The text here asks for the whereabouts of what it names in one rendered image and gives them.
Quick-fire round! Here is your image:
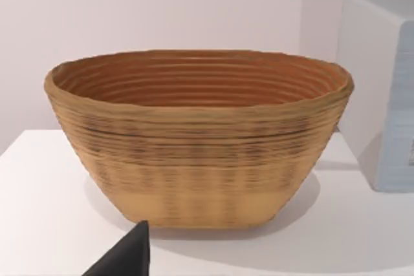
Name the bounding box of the white and pale blue box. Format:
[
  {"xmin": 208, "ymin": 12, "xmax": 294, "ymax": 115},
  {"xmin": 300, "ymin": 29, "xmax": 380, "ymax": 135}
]
[{"xmin": 335, "ymin": 0, "xmax": 414, "ymax": 193}]

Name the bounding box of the brown woven basket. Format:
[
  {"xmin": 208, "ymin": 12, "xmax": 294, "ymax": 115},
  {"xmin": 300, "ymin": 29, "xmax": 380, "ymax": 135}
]
[{"xmin": 43, "ymin": 48, "xmax": 356, "ymax": 229}]

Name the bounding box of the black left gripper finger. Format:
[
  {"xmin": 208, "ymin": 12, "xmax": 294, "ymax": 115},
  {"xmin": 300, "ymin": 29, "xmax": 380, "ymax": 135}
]
[{"xmin": 82, "ymin": 220, "xmax": 151, "ymax": 276}]

